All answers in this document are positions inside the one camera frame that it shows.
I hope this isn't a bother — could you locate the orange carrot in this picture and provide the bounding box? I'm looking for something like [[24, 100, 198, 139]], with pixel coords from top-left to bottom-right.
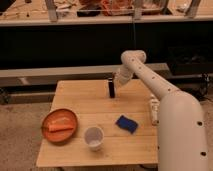
[[48, 122, 73, 132]]

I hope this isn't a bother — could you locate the blue sponge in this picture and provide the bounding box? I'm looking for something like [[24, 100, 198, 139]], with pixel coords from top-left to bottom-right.
[[116, 115, 138, 134]]

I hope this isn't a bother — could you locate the white marker pen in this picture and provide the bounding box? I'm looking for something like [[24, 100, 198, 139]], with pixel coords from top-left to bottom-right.
[[149, 94, 159, 125]]

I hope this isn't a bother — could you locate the wooden table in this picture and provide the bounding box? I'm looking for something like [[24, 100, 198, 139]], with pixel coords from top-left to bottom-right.
[[37, 80, 158, 167]]

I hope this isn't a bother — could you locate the orange plate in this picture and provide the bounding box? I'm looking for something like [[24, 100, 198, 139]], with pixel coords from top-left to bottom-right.
[[41, 109, 78, 143]]

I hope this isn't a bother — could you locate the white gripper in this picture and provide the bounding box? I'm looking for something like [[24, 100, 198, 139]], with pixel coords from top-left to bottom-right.
[[114, 68, 130, 88]]

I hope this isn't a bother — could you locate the background workbench shelf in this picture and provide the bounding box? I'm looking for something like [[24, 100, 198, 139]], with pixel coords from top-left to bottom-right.
[[0, 0, 213, 27]]

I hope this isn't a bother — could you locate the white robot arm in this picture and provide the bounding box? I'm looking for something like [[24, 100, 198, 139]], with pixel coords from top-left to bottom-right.
[[114, 50, 209, 171]]

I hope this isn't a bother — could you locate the clear plastic cup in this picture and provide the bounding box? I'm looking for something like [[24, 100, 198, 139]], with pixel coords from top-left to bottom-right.
[[84, 126, 104, 151]]

